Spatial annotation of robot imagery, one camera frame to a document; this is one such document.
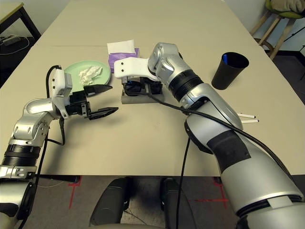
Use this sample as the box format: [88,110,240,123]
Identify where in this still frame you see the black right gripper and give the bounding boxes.
[123,80,164,97]

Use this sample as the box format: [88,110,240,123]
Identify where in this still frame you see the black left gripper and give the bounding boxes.
[64,84,119,120]

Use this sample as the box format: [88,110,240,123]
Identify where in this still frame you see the black sunglasses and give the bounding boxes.
[122,80,143,95]

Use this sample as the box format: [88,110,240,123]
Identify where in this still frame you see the grey glasses case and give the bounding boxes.
[121,82,165,105]

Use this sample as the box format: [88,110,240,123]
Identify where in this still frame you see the light green plate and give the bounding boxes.
[63,60,112,93]

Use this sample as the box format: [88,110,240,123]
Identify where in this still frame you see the white tissue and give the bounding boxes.
[78,66,104,85]

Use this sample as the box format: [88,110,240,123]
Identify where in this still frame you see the purple tissue pack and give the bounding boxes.
[106,39,140,72]

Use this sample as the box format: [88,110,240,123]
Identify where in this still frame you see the black cup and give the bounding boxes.
[211,52,250,91]

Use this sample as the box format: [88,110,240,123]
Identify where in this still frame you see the dark left robot leg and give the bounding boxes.
[89,177,131,226]

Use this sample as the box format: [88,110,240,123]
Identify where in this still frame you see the dark robot leg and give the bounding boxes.
[89,177,131,226]
[160,177,197,229]

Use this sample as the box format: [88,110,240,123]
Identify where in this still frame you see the white power strip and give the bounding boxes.
[1,35,21,46]

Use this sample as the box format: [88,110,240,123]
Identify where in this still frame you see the dark right robot leg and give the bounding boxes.
[160,177,197,229]

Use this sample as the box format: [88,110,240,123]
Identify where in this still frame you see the wooden stool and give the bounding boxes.
[249,10,295,60]

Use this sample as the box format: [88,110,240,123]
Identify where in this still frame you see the black tripod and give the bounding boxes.
[283,22,305,81]

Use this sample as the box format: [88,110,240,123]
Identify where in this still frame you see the green stool cushion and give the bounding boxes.
[265,0,305,19]

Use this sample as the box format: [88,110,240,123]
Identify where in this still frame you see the beige jacket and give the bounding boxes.
[270,0,305,12]

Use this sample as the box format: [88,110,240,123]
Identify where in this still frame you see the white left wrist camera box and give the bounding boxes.
[51,69,73,120]

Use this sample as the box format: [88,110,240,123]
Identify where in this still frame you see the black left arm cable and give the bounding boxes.
[18,64,66,229]

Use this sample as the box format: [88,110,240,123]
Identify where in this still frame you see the white floor cable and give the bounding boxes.
[0,35,31,55]

